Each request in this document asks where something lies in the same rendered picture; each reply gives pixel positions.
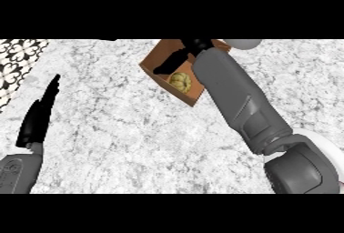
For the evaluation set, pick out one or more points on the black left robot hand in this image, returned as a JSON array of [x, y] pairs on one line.
[[37, 121]]

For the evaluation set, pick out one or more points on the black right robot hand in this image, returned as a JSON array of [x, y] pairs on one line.
[[178, 59]]

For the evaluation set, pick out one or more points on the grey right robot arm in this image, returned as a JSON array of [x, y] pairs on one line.
[[242, 103]]

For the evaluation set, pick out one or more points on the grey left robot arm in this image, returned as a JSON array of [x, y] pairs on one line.
[[17, 173]]

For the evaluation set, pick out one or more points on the brown cardboard box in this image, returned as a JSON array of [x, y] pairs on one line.
[[161, 56]]

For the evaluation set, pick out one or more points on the yellow-green squash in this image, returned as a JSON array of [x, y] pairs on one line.
[[181, 82]]

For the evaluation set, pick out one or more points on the grey rounded object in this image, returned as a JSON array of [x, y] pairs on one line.
[[242, 44]]

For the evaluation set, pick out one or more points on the black and white patterned mat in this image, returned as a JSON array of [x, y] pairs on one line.
[[14, 60]]

